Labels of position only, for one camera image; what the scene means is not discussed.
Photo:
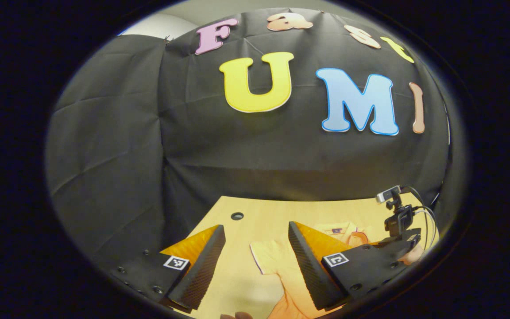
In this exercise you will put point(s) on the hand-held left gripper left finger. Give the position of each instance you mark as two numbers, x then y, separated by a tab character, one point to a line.
202	270

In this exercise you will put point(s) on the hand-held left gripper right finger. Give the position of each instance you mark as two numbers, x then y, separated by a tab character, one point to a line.
308	270

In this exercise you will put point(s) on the orange T-shirt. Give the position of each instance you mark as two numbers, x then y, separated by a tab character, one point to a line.
277	259

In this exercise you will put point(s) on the black backdrop cloth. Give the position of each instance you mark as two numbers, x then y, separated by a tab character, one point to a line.
255	146

